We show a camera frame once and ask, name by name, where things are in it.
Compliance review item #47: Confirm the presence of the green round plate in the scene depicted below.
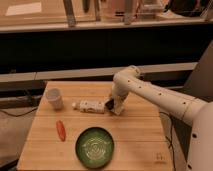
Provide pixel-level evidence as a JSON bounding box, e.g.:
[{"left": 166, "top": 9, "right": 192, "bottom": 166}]
[{"left": 75, "top": 127, "right": 114, "bottom": 169}]

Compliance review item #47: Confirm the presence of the white paper cup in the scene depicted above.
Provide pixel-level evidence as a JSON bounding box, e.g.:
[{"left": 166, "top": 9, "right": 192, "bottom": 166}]
[{"left": 45, "top": 88, "right": 63, "bottom": 110}]

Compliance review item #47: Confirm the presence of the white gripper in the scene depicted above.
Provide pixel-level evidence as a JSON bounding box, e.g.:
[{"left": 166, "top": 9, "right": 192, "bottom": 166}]
[{"left": 109, "top": 83, "right": 129, "bottom": 107}]

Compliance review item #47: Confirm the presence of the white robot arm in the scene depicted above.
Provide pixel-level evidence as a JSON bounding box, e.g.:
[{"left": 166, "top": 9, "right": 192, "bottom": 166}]
[{"left": 109, "top": 65, "right": 213, "bottom": 171}]

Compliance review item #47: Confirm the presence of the black cable on floor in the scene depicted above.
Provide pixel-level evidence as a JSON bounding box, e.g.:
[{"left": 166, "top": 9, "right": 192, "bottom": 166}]
[{"left": 0, "top": 107, "right": 38, "bottom": 118}]

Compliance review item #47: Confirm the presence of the black eraser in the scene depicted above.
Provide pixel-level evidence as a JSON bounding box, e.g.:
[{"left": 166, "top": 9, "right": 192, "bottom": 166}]
[{"left": 105, "top": 99, "right": 115, "bottom": 111}]

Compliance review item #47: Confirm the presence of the white plastic bottle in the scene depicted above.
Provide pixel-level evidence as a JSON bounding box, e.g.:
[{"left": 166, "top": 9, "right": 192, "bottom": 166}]
[{"left": 72, "top": 100, "right": 105, "bottom": 114}]

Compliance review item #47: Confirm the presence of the black cable right of table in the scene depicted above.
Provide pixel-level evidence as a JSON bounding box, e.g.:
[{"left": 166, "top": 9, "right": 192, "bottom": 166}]
[{"left": 159, "top": 111, "right": 178, "bottom": 168}]

